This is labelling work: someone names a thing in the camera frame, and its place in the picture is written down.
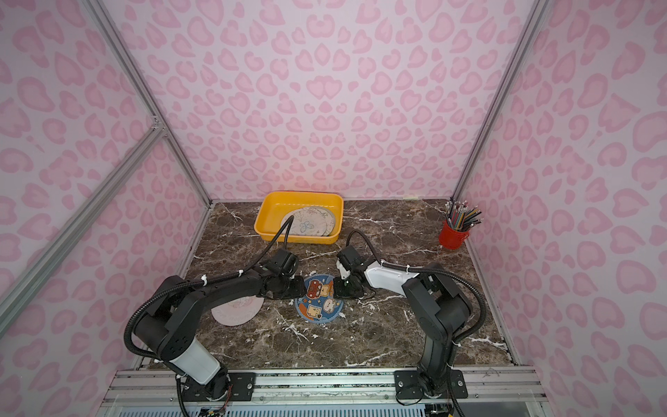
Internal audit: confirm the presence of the blue cartoon coaster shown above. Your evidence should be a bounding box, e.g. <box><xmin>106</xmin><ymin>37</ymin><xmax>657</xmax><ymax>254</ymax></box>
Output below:
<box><xmin>295</xmin><ymin>275</ymin><xmax>344</xmax><ymax>324</ymax></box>

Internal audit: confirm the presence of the pale pink coaster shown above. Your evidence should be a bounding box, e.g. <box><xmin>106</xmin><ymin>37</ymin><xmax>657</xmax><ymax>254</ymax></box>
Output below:
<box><xmin>211</xmin><ymin>296</ymin><xmax>264</xmax><ymax>327</ymax></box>

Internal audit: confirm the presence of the white butterfly coaster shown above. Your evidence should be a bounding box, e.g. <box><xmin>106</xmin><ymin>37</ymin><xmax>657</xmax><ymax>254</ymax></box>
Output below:
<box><xmin>281</xmin><ymin>207</ymin><xmax>327</xmax><ymax>236</ymax></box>

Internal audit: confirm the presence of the pink floral line coaster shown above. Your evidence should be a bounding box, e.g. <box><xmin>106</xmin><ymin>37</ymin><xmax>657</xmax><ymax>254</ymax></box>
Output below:
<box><xmin>321</xmin><ymin>208</ymin><xmax>336</xmax><ymax>236</ymax></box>

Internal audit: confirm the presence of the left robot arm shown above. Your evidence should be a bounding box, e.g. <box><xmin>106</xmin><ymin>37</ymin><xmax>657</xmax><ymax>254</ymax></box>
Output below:
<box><xmin>123</xmin><ymin>215</ymin><xmax>306</xmax><ymax>401</ymax></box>

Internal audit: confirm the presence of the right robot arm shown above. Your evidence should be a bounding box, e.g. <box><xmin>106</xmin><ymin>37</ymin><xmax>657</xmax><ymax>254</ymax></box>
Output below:
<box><xmin>333</xmin><ymin>229</ymin><xmax>487</xmax><ymax>397</ymax></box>

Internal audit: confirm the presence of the yellow plastic storage box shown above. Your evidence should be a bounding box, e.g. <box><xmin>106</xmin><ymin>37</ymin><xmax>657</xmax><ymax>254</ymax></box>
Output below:
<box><xmin>255</xmin><ymin>191</ymin><xmax>344</xmax><ymax>244</ymax></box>

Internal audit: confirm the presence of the red pencil cup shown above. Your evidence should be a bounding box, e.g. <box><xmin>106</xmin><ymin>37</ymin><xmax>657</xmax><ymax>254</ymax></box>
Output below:
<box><xmin>439</xmin><ymin>221</ymin><xmax>470</xmax><ymax>250</ymax></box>

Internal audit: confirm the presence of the coloured pencils bundle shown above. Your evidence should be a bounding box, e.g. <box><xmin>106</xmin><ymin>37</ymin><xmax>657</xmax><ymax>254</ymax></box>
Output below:
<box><xmin>445</xmin><ymin>199</ymin><xmax>483</xmax><ymax>232</ymax></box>

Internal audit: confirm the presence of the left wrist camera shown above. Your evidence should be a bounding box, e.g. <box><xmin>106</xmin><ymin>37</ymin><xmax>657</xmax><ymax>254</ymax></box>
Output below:
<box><xmin>264</xmin><ymin>248</ymin><xmax>299</xmax><ymax>277</ymax></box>

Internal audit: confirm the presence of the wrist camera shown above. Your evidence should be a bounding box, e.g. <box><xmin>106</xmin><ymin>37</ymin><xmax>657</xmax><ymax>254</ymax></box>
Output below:
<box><xmin>264</xmin><ymin>248</ymin><xmax>299</xmax><ymax>277</ymax></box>
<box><xmin>336</xmin><ymin>245</ymin><xmax>367</xmax><ymax>280</ymax></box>

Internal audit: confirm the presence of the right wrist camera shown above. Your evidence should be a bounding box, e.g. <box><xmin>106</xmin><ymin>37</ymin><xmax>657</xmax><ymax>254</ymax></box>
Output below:
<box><xmin>336</xmin><ymin>245</ymin><xmax>367</xmax><ymax>280</ymax></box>

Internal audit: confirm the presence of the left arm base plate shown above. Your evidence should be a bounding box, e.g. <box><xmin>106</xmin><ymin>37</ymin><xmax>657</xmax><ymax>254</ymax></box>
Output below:
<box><xmin>182</xmin><ymin>372</ymin><xmax>257</xmax><ymax>402</ymax></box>

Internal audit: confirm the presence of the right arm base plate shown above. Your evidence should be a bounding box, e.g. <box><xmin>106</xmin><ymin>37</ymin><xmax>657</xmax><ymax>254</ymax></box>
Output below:
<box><xmin>394</xmin><ymin>369</ymin><xmax>469</xmax><ymax>404</ymax></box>

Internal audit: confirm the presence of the aluminium front rail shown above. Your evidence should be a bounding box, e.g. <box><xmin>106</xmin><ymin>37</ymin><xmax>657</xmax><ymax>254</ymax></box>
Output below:
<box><xmin>97</xmin><ymin>366</ymin><xmax>553</xmax><ymax>416</ymax></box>

